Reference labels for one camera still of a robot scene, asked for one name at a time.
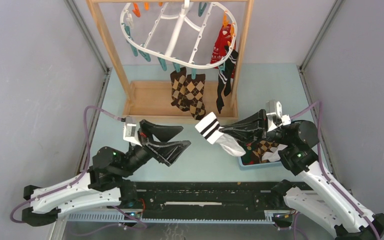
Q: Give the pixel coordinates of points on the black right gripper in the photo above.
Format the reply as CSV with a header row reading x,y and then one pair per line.
x,y
256,120

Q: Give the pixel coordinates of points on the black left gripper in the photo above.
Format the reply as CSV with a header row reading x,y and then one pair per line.
x,y
168,153

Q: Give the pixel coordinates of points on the white sock with black stripes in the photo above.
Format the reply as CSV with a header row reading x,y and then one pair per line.
x,y
210,129

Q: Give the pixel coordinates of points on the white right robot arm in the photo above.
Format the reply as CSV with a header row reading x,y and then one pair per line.
x,y
344,217

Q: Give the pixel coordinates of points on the wooden hanger stand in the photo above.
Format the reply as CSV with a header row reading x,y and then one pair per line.
x,y
150,99

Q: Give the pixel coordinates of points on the white oval clip hanger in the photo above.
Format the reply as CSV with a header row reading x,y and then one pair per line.
x,y
175,33

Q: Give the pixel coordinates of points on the white sock in basket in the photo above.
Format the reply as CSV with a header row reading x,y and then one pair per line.
x,y
272,155

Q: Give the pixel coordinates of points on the light blue plastic basket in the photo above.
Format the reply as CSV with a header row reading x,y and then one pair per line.
x,y
258,166

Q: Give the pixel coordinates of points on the brown argyle sock right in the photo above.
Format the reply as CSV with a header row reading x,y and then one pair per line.
x,y
194,92

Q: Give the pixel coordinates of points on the brown argyle sock left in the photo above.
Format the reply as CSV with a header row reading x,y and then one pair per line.
x,y
178,90

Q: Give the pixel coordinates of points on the red patterned sock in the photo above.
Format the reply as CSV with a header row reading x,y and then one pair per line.
x,y
224,39

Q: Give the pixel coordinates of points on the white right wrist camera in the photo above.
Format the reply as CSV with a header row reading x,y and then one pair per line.
x,y
274,112

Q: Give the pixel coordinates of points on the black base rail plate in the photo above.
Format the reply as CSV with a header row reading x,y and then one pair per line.
x,y
206,201

